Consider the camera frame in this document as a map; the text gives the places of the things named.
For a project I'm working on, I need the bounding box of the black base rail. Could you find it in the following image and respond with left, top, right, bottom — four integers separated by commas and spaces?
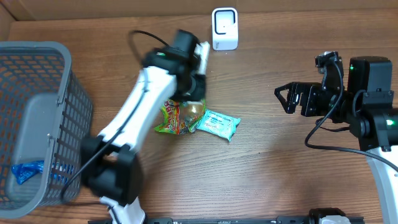
88, 207, 364, 224

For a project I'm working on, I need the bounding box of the teal wet wipes pack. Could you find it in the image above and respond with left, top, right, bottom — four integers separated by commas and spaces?
197, 110, 241, 142

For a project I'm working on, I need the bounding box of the grey plastic mesh basket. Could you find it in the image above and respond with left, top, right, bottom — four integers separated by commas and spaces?
1, 41, 93, 219

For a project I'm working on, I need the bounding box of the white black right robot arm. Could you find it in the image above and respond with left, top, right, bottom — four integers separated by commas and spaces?
274, 52, 397, 223

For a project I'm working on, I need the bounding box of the colourful gummy candy bag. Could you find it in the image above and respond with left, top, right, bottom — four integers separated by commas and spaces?
154, 99, 206, 135

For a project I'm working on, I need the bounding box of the white barcode scanner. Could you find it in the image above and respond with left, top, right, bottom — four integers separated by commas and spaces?
211, 7, 239, 51

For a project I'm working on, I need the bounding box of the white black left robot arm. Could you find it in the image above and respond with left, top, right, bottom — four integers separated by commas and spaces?
79, 30, 210, 224

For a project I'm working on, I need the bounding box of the blue snack wrapper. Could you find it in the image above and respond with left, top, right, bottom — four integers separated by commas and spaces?
11, 160, 75, 185

